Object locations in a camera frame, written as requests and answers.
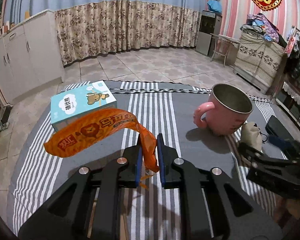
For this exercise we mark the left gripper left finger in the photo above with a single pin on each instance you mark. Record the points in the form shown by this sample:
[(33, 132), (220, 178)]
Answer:
[(130, 177)]

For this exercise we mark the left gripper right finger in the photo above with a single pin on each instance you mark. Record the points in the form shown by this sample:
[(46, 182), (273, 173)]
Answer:
[(168, 160)]

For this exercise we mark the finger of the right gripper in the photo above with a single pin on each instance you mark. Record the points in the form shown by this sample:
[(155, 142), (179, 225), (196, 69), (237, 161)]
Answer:
[(279, 142)]

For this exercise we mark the orange snack wrapper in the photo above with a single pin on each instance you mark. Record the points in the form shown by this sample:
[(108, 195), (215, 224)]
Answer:
[(96, 126)]

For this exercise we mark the black zip case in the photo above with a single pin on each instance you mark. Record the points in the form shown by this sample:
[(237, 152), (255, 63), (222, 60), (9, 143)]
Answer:
[(275, 127)]

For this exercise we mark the beige cloth pouch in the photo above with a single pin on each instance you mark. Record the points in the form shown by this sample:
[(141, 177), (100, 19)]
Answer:
[(251, 135)]

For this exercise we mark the low shelf with lace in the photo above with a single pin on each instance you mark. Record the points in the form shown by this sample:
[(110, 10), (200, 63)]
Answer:
[(288, 99)]

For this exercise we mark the grey striped tablecloth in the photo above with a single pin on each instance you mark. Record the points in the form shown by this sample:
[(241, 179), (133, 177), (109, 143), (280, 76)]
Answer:
[(80, 197)]

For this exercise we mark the pink metal mug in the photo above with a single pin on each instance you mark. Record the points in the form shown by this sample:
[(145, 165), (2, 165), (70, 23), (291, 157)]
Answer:
[(226, 110)]

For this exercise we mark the light blue tissue box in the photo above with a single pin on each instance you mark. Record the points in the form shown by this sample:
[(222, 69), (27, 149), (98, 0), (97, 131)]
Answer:
[(70, 105)]

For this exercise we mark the clothes rack with garments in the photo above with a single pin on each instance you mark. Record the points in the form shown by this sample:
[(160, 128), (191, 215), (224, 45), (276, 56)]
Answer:
[(292, 50)]

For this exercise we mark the cloth covered storage cabinet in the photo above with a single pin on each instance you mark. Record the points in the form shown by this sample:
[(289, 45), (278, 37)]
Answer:
[(260, 62)]

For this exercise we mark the pile of clothes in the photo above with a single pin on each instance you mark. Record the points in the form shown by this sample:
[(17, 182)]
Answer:
[(259, 24)]

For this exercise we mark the small metal stool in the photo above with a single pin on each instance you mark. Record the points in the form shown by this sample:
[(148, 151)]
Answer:
[(222, 46)]

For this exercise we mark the black water dispenser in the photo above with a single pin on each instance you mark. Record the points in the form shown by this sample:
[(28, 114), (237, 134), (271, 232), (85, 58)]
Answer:
[(210, 23)]

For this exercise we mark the white cabinet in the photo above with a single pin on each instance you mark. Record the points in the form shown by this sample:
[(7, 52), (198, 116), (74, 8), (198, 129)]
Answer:
[(29, 57)]

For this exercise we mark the blue floral curtain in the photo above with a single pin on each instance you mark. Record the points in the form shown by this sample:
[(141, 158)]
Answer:
[(87, 28)]

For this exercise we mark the blue bag on dispenser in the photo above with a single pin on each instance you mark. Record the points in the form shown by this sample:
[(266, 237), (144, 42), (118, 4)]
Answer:
[(214, 6)]

